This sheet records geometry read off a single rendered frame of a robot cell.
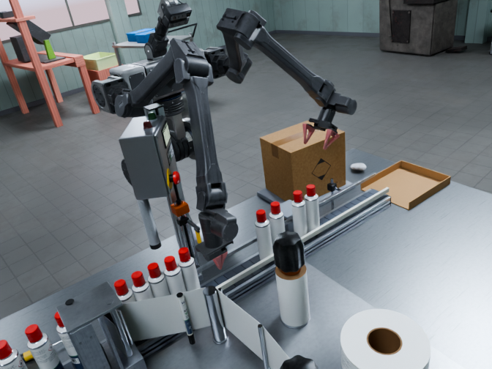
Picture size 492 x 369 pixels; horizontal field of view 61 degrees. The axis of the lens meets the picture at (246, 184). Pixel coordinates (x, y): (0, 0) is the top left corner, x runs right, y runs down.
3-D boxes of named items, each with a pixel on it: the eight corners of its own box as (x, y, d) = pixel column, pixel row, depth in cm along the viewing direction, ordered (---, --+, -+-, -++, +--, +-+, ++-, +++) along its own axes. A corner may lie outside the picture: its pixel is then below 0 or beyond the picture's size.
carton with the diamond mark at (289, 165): (295, 208, 184) (290, 152, 172) (265, 188, 203) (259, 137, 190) (346, 184, 197) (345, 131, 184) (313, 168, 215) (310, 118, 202)
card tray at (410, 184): (408, 210, 175) (409, 202, 173) (360, 189, 195) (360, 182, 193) (449, 184, 189) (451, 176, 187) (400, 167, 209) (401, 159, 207)
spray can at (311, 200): (313, 237, 159) (310, 191, 149) (304, 231, 163) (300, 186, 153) (323, 231, 162) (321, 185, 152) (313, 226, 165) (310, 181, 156)
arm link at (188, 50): (203, 33, 126) (175, 26, 119) (214, 72, 123) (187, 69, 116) (138, 102, 157) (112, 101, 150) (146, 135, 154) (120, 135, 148)
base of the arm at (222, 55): (226, 74, 191) (222, 47, 185) (238, 75, 185) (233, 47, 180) (211, 79, 186) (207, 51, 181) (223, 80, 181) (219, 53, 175)
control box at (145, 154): (135, 200, 118) (117, 139, 109) (147, 173, 133) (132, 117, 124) (171, 196, 117) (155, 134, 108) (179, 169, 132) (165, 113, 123)
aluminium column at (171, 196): (192, 285, 152) (148, 110, 120) (187, 279, 155) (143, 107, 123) (203, 279, 154) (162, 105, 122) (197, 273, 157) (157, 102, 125)
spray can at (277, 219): (279, 256, 152) (274, 209, 142) (270, 250, 156) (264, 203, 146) (290, 250, 154) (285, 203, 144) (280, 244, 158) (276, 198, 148)
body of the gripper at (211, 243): (234, 244, 126) (230, 224, 123) (206, 260, 121) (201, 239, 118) (222, 236, 131) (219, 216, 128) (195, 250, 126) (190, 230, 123)
